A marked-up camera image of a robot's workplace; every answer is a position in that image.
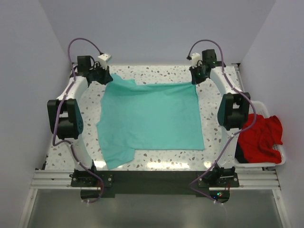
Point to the red t shirt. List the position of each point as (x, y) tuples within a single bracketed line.
[(257, 142)]

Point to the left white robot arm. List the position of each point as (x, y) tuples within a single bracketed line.
[(66, 121)]

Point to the black t shirt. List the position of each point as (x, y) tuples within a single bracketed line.
[(239, 155)]

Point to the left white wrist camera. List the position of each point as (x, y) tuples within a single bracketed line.
[(103, 60)]

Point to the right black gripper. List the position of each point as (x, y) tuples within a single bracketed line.
[(195, 80)]

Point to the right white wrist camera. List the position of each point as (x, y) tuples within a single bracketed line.
[(195, 57)]

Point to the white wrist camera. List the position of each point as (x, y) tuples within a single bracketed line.
[(195, 57), (103, 60)]

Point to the teal t shirt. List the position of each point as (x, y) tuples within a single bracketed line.
[(147, 117)]

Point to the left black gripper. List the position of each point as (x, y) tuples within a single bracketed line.
[(107, 77)]

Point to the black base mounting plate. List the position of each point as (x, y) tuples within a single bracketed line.
[(108, 184)]

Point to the white plastic laundry basket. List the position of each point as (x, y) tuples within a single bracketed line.
[(262, 110)]

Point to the aluminium rail frame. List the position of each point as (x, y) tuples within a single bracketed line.
[(249, 179)]

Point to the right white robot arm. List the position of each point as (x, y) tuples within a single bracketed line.
[(232, 111)]

